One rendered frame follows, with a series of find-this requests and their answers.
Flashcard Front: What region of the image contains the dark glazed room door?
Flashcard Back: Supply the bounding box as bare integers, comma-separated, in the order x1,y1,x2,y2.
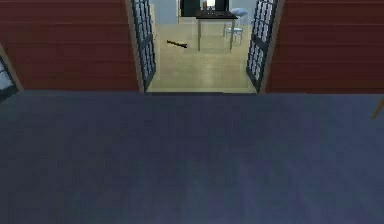
245,0,279,94
130,0,157,93

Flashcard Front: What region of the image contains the black top table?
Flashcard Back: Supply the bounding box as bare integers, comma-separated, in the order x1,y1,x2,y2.
195,9,239,52

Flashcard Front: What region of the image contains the pale blue chair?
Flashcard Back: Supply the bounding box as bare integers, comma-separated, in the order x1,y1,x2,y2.
222,7,249,45

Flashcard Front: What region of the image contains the orange wooden furniture leg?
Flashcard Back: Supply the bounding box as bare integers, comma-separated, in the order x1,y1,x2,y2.
371,98,384,120

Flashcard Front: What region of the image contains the dark framed window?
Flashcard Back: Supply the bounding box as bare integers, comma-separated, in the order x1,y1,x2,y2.
0,54,20,103

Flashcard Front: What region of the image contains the black door handle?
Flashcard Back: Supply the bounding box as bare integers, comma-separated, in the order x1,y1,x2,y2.
166,39,188,49

